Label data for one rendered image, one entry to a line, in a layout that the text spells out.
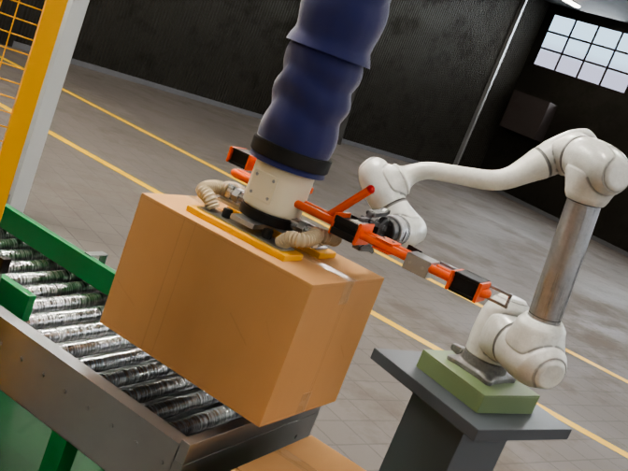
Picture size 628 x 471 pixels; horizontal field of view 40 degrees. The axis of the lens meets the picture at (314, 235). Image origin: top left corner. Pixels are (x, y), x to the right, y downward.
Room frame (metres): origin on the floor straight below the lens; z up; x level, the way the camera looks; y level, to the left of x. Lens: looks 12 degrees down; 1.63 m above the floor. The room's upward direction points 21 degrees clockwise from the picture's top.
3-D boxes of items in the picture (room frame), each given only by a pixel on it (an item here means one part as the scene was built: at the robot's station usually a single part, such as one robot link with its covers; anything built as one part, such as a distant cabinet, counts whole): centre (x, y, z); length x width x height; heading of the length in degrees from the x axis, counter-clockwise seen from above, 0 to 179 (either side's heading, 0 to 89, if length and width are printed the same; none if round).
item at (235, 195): (2.35, 0.14, 1.13); 0.34 x 0.25 x 0.06; 64
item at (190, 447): (2.26, -0.05, 0.58); 0.70 x 0.03 x 0.06; 153
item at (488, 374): (2.76, -0.66, 0.85); 0.22 x 0.18 x 0.06; 50
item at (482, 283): (2.08, -0.40, 1.21); 0.08 x 0.07 x 0.05; 64
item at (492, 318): (2.74, -0.68, 0.98); 0.18 x 0.16 x 0.22; 24
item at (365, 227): (2.24, -0.09, 1.20); 0.10 x 0.08 x 0.06; 154
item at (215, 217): (2.26, 0.18, 1.09); 0.34 x 0.10 x 0.05; 64
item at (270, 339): (2.35, 0.12, 0.87); 0.60 x 0.40 x 0.40; 62
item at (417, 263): (2.14, -0.28, 1.20); 0.07 x 0.07 x 0.04; 64
